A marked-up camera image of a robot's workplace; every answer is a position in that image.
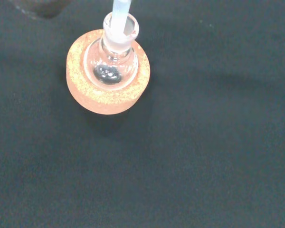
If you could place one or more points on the small glass round-bottom flask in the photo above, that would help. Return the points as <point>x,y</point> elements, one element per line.
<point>109,66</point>

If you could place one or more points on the black cloth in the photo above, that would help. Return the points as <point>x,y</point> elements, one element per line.
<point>180,166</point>

